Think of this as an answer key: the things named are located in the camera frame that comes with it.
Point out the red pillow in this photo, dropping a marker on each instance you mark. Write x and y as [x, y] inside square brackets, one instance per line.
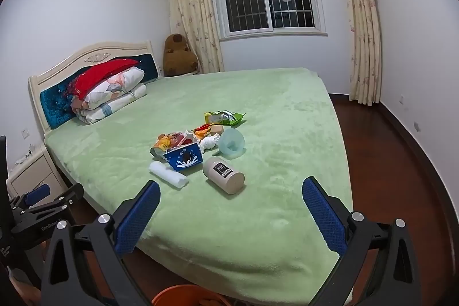
[89, 79]

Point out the green yellow snack bag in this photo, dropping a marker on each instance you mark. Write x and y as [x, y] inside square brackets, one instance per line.
[225, 118]

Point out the cream and blue headboard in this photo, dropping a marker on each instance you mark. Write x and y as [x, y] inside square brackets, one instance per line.
[50, 90]

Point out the floral curtain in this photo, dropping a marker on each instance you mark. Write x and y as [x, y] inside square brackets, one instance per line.
[196, 21]
[366, 55]

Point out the beige cylindrical bottle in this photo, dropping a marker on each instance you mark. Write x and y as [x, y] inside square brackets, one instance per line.
[222, 174]

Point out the brown cardboard cube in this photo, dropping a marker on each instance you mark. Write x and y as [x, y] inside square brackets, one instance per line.
[216, 129]

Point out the brown plush bear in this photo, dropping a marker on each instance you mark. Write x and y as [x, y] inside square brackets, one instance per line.
[178, 57]

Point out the white tissue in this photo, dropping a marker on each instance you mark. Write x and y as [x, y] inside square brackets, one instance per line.
[209, 142]

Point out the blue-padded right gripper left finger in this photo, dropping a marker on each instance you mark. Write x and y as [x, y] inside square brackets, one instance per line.
[67, 279]

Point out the right floral curtain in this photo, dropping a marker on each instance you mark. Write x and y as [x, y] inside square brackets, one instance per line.
[366, 55]

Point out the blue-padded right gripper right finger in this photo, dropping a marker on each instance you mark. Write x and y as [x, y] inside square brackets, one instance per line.
[394, 278]

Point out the white tissue pack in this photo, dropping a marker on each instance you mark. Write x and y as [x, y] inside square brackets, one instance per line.
[167, 174]

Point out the white nightstand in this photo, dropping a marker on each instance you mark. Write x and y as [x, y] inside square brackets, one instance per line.
[36, 170]

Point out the wall power socket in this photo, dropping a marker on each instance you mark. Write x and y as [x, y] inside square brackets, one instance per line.
[25, 133]

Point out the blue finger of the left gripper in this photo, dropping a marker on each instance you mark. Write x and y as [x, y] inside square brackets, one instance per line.
[37, 195]

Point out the left floral curtain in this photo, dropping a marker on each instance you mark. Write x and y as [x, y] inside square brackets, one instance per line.
[196, 21]

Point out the red green spiky toy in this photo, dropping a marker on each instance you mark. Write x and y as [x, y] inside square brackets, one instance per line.
[202, 130]

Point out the red white plastic wrapper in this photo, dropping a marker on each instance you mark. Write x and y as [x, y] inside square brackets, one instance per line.
[183, 138]

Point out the blue milk carton box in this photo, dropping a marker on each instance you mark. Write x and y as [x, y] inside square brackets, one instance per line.
[184, 157]

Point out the white floral folded quilt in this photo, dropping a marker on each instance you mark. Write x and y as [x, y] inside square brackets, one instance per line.
[110, 95]

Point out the orange trash bucket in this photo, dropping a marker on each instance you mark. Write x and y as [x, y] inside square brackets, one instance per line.
[188, 295]

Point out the light blue plastic cup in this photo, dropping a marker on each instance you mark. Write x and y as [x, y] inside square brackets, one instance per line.
[231, 143]

